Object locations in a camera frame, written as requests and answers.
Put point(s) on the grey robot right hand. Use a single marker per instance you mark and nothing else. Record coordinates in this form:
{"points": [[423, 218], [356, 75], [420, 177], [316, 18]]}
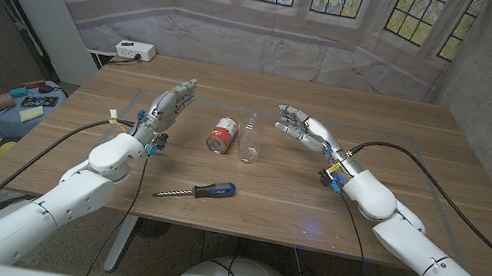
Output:
{"points": [[318, 133]]}

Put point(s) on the printed window backdrop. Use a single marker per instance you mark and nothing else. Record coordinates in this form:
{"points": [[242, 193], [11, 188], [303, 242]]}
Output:
{"points": [[263, 39]]}

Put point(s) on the yellow round floor object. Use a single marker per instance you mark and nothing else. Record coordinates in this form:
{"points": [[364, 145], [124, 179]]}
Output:
{"points": [[4, 150]]}

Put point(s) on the clear plastic bottle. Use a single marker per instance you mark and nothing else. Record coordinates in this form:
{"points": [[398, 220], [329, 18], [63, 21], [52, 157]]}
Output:
{"points": [[250, 144]]}

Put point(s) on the yellow sponge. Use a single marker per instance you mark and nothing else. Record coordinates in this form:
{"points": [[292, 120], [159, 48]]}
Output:
{"points": [[31, 114]]}

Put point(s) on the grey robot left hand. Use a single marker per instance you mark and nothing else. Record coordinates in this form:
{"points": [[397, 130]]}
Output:
{"points": [[162, 110]]}

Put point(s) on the teal small block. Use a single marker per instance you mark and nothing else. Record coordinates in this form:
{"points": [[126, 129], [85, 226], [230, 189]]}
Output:
{"points": [[18, 92]]}

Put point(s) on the white power strip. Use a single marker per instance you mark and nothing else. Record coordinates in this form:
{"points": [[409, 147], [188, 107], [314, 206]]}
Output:
{"points": [[135, 50]]}

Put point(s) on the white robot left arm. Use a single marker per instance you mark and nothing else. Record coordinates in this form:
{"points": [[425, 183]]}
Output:
{"points": [[62, 202]]}

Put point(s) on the dark red flat item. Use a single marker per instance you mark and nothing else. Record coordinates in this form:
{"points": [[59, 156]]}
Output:
{"points": [[33, 84]]}

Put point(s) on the blue stool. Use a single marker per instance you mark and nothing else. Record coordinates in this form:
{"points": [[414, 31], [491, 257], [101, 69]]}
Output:
{"points": [[5, 123]]}

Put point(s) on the black patterned flat item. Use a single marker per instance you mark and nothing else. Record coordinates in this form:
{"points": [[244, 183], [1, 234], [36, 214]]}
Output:
{"points": [[39, 101]]}

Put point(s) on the black round floor object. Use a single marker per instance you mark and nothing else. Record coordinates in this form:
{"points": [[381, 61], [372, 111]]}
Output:
{"points": [[152, 229]]}

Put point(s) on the red white soup can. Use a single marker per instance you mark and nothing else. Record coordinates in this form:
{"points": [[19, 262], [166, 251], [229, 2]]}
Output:
{"points": [[222, 135]]}

